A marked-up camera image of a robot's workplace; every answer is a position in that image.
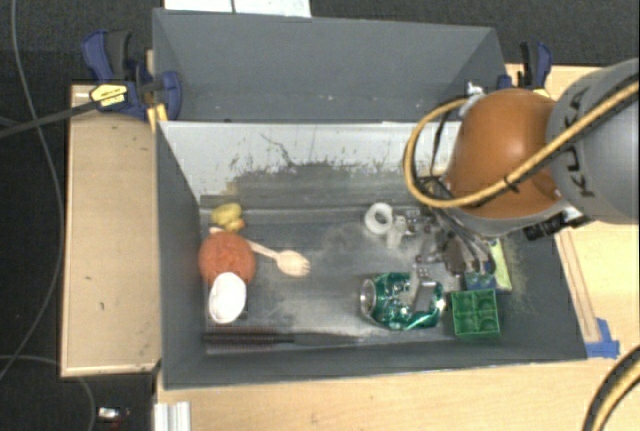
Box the grey metal bin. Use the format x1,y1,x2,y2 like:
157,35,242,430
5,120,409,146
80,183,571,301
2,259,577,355
151,7,589,390

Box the black cylinder on white bracket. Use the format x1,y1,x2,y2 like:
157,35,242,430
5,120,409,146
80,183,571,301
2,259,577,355
521,215,572,243

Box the white ring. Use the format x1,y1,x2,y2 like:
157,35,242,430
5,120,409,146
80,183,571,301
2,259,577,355
363,202,395,236

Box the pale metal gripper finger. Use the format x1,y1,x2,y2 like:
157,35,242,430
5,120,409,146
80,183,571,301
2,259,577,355
411,266,441,316
387,212,423,250

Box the crushed green can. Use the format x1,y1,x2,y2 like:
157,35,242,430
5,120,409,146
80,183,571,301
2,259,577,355
358,271,447,332

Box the pale wood flat board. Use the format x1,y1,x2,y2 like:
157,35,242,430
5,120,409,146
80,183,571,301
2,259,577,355
59,83,164,378

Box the yellow toy figure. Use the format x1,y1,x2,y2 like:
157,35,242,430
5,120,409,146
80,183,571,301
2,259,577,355
209,202,247,234

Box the green toy building block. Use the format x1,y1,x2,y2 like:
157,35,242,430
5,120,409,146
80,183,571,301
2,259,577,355
450,288,502,339

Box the red-brown fuzzy ball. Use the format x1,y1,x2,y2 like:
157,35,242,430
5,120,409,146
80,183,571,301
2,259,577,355
197,232,258,288

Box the long black ribbed tool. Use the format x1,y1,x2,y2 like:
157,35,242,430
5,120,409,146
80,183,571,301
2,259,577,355
201,327,367,351

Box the pale wooden spoon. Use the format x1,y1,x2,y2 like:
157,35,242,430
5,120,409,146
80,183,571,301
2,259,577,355
246,238,312,278

